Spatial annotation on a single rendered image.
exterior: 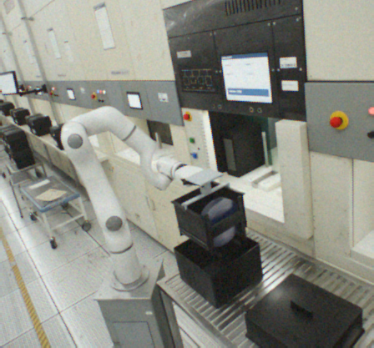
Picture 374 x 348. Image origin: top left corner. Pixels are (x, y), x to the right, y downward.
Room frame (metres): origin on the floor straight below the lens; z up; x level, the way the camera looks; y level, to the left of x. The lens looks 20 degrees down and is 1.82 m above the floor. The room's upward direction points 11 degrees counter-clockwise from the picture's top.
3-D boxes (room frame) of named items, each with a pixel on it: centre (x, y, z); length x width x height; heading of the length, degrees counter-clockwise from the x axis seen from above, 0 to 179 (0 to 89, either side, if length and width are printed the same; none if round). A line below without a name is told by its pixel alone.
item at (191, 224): (1.23, -0.06, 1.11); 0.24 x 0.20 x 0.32; 122
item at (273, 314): (0.87, -0.29, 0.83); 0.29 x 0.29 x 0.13; 35
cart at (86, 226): (3.52, 1.56, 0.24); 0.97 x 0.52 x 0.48; 35
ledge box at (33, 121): (4.99, 2.00, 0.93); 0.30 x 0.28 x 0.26; 35
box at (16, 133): (4.68, 2.28, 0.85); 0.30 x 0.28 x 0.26; 31
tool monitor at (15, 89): (4.32, 1.77, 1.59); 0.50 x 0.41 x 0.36; 122
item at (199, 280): (1.24, -0.06, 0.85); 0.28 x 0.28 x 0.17; 31
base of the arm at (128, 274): (1.36, 0.37, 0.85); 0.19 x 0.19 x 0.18
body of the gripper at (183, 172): (1.33, -0.01, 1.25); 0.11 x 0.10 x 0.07; 32
